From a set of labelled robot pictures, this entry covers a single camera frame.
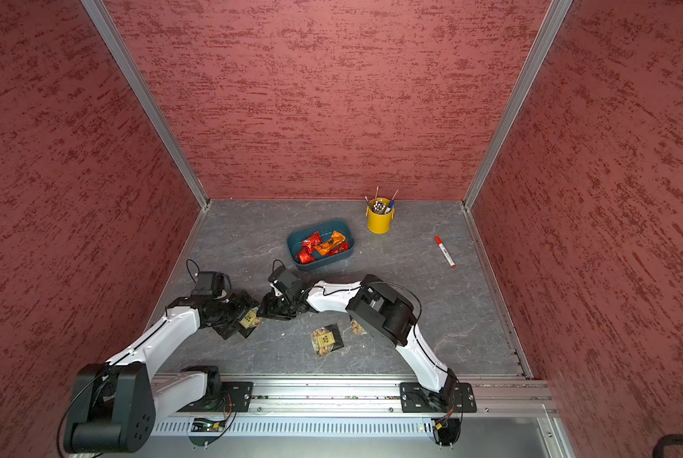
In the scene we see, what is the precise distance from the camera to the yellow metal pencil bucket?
106 centimetres

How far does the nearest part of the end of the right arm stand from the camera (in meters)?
0.72

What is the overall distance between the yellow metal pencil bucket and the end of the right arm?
420mm
